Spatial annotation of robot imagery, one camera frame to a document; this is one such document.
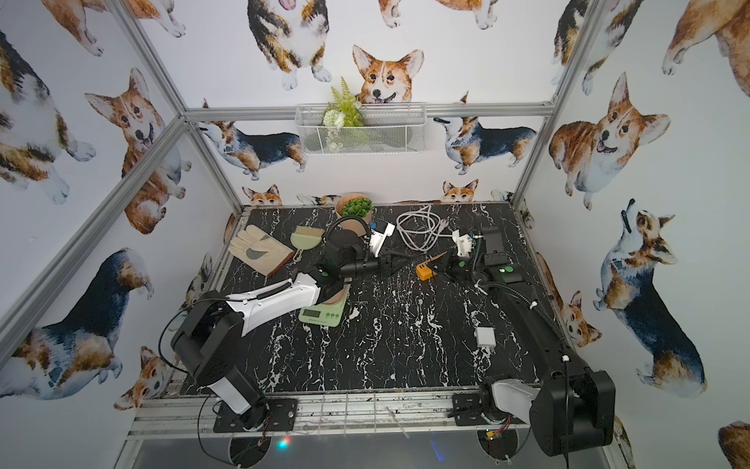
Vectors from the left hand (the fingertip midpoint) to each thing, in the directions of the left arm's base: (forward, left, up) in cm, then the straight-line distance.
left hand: (415, 258), depth 76 cm
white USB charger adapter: (-13, -21, -23) cm, 34 cm away
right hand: (0, -3, -2) cm, 3 cm away
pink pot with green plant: (+30, +18, -11) cm, 36 cm away
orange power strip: (+9, -5, -23) cm, 25 cm away
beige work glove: (+21, +54, -24) cm, 63 cm away
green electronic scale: (-5, +26, -23) cm, 35 cm away
